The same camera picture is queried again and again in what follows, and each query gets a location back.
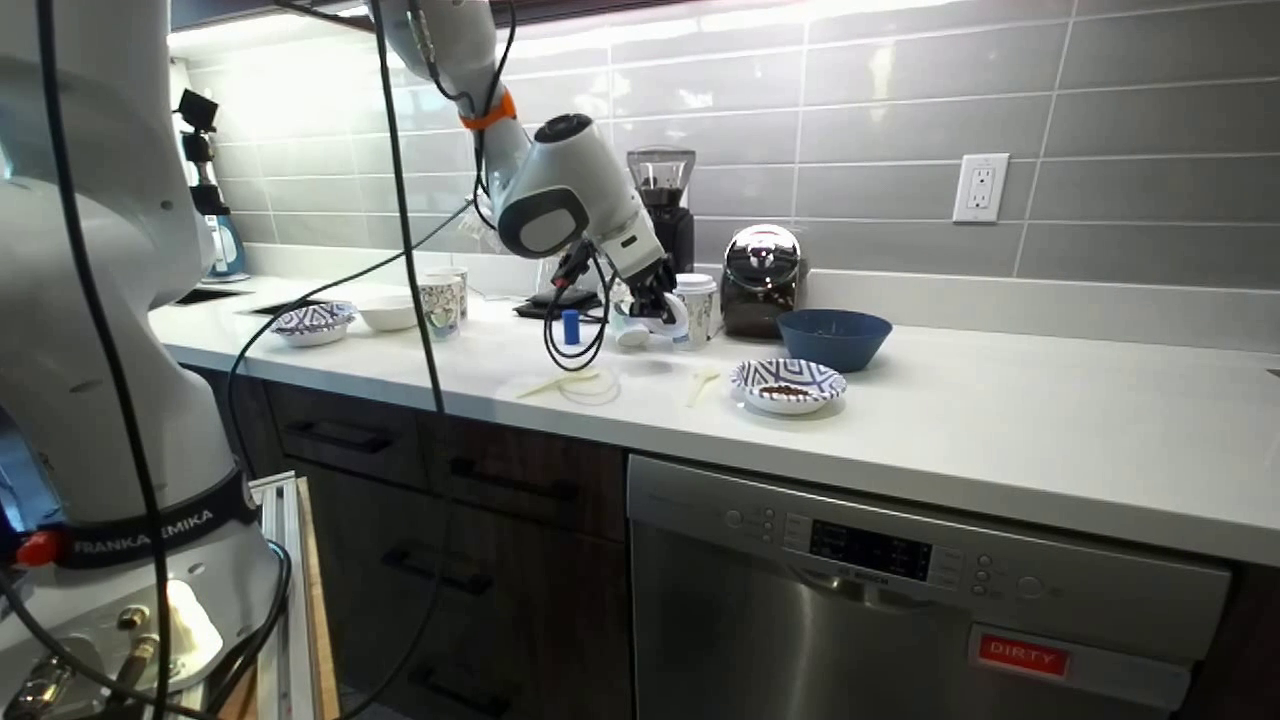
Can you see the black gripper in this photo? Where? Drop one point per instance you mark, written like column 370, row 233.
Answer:
column 651, row 278

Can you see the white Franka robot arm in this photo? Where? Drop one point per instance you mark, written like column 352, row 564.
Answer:
column 82, row 241

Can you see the white mug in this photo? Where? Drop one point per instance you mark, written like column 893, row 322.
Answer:
column 699, row 310

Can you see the cream plastic utensil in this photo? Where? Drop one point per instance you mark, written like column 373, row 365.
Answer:
column 700, row 387

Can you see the black coffee grinder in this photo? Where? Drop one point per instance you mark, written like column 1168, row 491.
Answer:
column 666, row 203

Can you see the chrome round appliance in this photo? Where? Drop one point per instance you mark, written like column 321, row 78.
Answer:
column 762, row 278

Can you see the cream plastic spoon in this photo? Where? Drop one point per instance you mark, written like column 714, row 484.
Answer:
column 539, row 390

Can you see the blue patterned plate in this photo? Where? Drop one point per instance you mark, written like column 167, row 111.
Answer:
column 790, row 387

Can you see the dark blue bowl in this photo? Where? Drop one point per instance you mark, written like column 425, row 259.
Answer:
column 834, row 338

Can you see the swirl patterned paper cup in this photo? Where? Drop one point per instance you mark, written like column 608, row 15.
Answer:
column 446, row 296

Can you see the cream white bowl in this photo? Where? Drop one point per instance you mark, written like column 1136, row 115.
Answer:
column 385, row 310

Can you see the dark wood cabinet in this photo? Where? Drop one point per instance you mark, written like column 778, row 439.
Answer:
column 400, row 535

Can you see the small blue patterned bowl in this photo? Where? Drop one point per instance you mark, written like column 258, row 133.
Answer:
column 315, row 322

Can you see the stainless steel dishwasher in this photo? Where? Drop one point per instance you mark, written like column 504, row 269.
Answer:
column 867, row 612

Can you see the red dishwasher magnet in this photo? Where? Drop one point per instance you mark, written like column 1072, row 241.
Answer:
column 1022, row 654

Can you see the white wall outlet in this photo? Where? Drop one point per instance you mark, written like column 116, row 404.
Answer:
column 981, row 187

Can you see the aluminium profile frame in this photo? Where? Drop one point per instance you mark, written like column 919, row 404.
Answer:
column 283, row 600

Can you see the black camera stand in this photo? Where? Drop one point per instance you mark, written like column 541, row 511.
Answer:
column 200, row 144

